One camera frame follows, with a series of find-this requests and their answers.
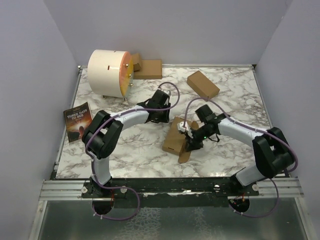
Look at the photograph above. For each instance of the small cardboard box at back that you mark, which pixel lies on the small cardboard box at back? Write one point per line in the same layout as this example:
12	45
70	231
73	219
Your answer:
137	62

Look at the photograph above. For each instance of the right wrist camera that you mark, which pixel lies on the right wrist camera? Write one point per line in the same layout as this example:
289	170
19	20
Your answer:
185	129

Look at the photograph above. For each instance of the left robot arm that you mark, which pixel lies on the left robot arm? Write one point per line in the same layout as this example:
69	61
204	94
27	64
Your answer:
101	136

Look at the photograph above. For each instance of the dark book three days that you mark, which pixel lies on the dark book three days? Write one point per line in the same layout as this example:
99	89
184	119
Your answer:
77	119

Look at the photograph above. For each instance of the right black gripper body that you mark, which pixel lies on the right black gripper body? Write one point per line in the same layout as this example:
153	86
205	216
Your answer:
199	135

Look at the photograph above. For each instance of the folded brown cardboard box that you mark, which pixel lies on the folded brown cardboard box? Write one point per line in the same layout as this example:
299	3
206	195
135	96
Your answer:
202	85

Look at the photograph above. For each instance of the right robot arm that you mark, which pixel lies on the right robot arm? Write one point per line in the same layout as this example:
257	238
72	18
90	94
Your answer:
272	152

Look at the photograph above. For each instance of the large flat cardboard box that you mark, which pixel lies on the large flat cardboard box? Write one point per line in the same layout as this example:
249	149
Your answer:
151	70

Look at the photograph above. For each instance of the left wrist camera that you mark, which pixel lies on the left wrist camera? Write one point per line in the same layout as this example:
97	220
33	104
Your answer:
165	93

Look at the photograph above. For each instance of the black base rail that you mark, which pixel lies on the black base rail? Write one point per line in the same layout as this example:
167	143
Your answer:
168	192

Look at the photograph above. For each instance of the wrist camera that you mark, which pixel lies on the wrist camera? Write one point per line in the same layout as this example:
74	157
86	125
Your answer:
185	129
165	93

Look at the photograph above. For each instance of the round white drawer cabinet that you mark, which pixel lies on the round white drawer cabinet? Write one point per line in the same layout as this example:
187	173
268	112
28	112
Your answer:
110	72

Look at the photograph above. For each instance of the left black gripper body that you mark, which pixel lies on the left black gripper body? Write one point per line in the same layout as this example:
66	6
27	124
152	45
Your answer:
162	115

